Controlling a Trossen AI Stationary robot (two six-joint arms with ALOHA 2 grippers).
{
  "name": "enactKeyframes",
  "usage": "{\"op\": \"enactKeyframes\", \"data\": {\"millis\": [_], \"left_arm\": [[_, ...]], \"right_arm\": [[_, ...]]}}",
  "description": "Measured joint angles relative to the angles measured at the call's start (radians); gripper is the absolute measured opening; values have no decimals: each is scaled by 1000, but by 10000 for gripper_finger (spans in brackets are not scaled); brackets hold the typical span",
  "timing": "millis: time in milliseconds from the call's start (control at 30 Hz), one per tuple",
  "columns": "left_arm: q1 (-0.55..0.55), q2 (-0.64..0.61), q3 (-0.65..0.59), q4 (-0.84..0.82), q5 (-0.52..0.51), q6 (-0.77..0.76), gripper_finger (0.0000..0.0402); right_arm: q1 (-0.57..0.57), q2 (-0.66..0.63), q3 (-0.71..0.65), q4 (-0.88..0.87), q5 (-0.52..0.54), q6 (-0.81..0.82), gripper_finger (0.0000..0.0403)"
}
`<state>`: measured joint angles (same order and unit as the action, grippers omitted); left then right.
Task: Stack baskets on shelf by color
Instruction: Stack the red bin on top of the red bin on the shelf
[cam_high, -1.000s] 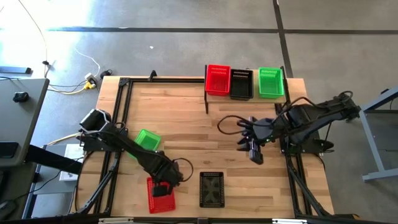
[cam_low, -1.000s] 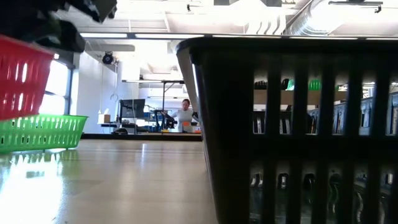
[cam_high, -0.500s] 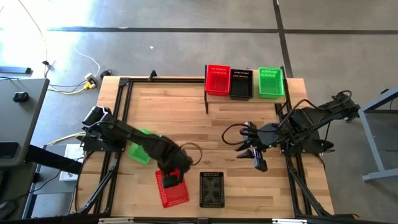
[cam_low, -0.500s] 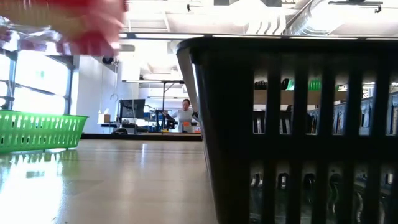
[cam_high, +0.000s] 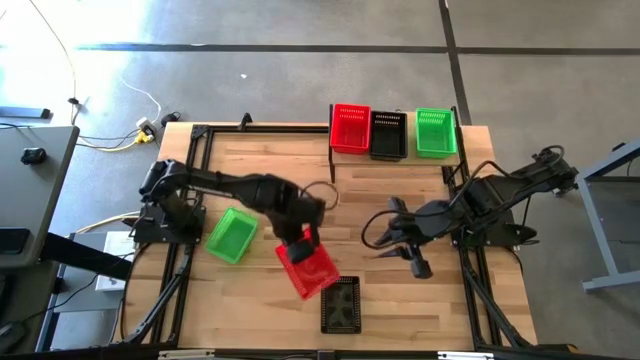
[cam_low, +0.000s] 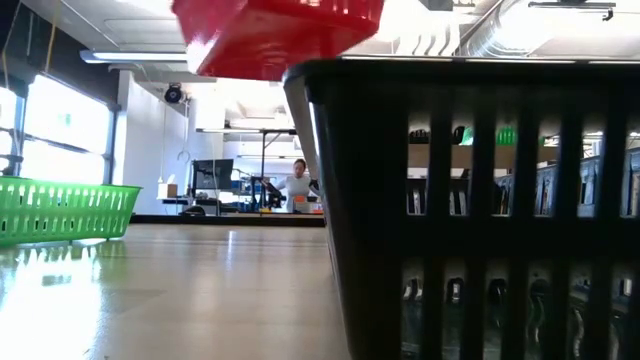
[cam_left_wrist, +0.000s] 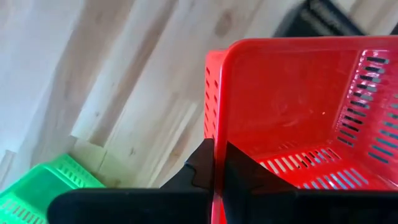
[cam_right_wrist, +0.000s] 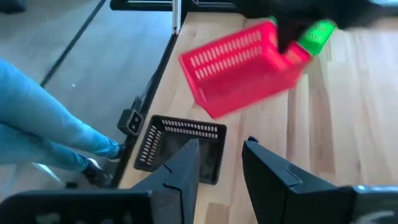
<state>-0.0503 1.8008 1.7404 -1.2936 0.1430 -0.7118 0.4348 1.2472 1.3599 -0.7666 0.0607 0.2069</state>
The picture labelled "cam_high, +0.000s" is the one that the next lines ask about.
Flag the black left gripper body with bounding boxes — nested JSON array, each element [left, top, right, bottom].
[[272, 192, 327, 246]]

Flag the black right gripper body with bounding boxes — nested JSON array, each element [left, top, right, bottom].
[[397, 199, 454, 250]]

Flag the red plastic basket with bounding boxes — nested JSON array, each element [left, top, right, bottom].
[[274, 228, 341, 301], [329, 103, 373, 155]]

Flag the green plastic basket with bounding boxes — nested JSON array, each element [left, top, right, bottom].
[[204, 207, 260, 265], [415, 108, 458, 160]]

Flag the black plastic basket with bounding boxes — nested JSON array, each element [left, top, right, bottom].
[[320, 275, 362, 335], [369, 110, 409, 162]]

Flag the gray metal stand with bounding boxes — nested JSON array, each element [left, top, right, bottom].
[[574, 139, 640, 294]]

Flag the white flat box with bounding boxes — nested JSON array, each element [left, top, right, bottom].
[[93, 229, 137, 293]]

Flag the black desk leg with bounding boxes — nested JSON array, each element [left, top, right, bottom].
[[39, 232, 132, 281]]

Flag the gray floor mat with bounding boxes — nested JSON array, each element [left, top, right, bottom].
[[52, 232, 126, 315]]

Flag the gray side desk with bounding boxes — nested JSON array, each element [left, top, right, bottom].
[[0, 124, 81, 271]]

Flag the small black desk device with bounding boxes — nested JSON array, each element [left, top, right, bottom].
[[19, 147, 48, 166]]

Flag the black flat phone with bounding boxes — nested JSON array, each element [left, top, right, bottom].
[[0, 228, 31, 256]]

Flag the gray flat bar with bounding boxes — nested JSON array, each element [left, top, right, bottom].
[[0, 105, 52, 120]]

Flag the dark computer mouse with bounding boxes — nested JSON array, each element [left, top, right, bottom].
[[0, 322, 27, 354]]

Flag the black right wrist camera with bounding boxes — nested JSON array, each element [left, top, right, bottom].
[[408, 247, 434, 280]]

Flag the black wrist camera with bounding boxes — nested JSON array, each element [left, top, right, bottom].
[[408, 247, 434, 280], [287, 239, 316, 265]]

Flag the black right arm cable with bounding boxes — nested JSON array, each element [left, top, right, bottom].
[[360, 144, 566, 250]]

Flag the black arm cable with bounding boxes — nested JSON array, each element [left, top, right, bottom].
[[360, 144, 566, 250], [299, 180, 340, 211]]

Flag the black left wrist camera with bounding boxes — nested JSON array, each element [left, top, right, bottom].
[[287, 239, 316, 265]]

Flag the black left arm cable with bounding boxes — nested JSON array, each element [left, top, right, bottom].
[[299, 180, 340, 211]]

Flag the black aluminium table frame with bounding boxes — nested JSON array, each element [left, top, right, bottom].
[[112, 122, 576, 360]]

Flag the silver aluminium bracket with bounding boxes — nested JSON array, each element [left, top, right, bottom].
[[158, 349, 216, 360], [437, 351, 496, 360]]

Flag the white floor cable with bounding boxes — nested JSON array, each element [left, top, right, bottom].
[[119, 78, 164, 124]]

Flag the cream cable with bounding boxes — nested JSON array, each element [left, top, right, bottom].
[[74, 209, 141, 236]]

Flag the thin beige floor cable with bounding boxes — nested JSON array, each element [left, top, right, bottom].
[[28, 0, 79, 126]]

